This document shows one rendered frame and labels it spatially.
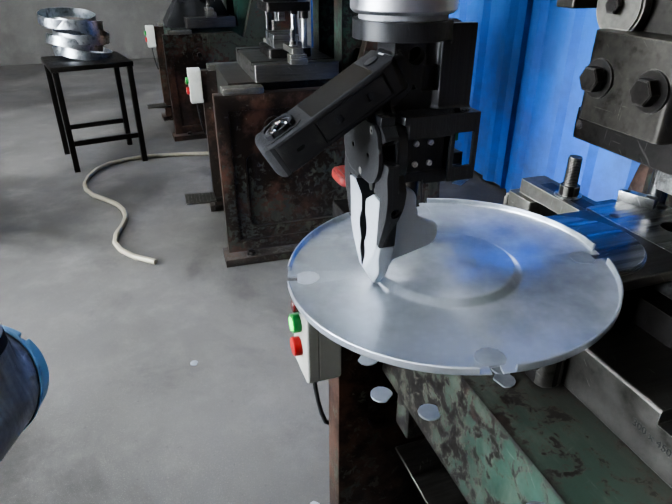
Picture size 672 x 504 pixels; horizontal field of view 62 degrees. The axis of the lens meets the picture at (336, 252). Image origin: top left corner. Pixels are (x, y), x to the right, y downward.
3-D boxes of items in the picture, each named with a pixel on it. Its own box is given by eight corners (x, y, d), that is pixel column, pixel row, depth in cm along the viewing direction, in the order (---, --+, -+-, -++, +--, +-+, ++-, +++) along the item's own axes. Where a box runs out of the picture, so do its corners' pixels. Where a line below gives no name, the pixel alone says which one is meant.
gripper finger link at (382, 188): (403, 254, 43) (410, 142, 39) (384, 257, 43) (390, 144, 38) (379, 228, 47) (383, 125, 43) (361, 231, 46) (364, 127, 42)
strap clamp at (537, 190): (581, 257, 69) (599, 178, 64) (502, 206, 83) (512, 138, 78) (619, 250, 71) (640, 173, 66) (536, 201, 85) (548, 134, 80)
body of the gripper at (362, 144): (474, 188, 43) (495, 20, 38) (371, 202, 41) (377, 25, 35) (428, 158, 50) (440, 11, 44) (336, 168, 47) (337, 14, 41)
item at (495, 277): (288, 213, 63) (287, 207, 63) (540, 196, 64) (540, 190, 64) (286, 393, 38) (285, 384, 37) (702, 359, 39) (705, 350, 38)
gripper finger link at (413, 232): (439, 288, 48) (450, 187, 43) (375, 301, 46) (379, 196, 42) (422, 271, 50) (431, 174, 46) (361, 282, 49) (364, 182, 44)
